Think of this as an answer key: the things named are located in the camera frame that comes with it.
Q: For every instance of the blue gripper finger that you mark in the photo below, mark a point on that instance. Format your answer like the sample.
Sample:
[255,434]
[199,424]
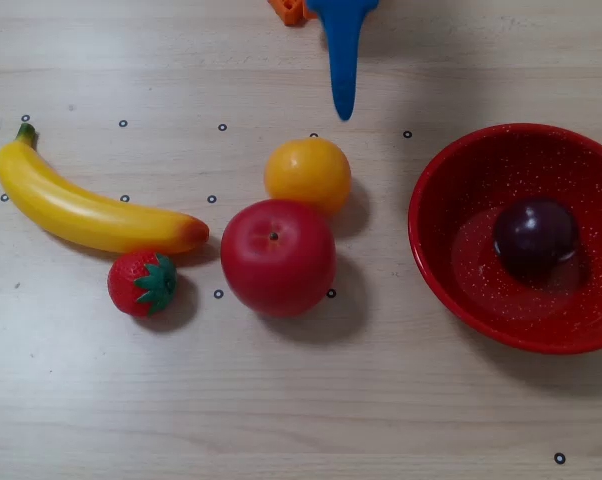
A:
[342,50]

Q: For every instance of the dark purple plum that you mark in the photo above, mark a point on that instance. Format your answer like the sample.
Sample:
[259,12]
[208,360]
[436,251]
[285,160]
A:
[536,235]

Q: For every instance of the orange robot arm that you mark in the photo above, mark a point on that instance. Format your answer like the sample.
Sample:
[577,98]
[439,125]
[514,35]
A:
[288,10]

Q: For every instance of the red speckled bowl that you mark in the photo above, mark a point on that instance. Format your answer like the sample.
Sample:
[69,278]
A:
[441,200]

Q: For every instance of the orange fruit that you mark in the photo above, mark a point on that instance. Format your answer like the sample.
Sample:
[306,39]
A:
[308,175]

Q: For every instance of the red apple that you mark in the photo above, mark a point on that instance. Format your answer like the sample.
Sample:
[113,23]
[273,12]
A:
[278,260]

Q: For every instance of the yellow banana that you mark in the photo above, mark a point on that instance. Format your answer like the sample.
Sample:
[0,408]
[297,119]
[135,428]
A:
[81,210]

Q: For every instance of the red strawberry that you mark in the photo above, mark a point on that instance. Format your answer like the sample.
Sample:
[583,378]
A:
[131,285]

